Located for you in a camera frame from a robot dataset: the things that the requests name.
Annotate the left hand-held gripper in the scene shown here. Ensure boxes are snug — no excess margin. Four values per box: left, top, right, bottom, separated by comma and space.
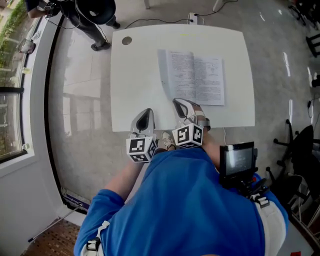
125, 108, 159, 164

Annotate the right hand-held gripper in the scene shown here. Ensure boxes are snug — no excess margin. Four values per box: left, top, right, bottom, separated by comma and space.
172, 97, 212, 149

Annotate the white book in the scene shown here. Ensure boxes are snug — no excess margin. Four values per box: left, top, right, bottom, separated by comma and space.
156, 49, 225, 107

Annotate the person's left forearm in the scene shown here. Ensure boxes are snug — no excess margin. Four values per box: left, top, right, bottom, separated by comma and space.
104, 159, 148, 201

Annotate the person's right forearm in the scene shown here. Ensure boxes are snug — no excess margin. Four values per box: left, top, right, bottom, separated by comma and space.
201, 129, 222, 173

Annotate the person's right hand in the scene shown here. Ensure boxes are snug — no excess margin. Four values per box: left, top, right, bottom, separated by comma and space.
191, 102, 207, 123

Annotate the person's left shoe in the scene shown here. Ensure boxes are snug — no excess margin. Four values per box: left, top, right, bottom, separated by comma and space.
161, 131, 177, 151

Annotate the white table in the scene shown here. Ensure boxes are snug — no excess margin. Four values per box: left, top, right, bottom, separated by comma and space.
109, 23, 256, 133

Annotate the black monitor screen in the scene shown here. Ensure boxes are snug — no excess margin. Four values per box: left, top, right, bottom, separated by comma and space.
219, 141, 259, 188

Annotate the person's blue shirt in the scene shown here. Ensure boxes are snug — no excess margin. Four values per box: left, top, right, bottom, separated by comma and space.
74, 147, 290, 256

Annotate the white power strip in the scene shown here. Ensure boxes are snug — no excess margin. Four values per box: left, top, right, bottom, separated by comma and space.
187, 12, 205, 26

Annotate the black office chair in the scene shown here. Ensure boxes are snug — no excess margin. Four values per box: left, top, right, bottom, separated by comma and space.
273, 119, 320, 176
306, 32, 320, 58
265, 166, 320, 210

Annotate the curved glass window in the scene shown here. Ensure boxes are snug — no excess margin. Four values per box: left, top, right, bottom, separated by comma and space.
0, 0, 35, 163

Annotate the clear plastic container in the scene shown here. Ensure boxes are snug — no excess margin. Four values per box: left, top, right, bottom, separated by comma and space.
18, 38, 36, 55

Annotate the grey cabinet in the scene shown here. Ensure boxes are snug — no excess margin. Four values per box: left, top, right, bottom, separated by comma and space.
287, 219, 320, 256

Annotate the black clamp mount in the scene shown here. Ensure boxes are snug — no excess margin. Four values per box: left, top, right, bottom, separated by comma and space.
234, 172, 271, 201

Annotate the white harness strap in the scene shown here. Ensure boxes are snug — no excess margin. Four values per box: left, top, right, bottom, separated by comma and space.
249, 196, 287, 256
79, 220, 111, 256

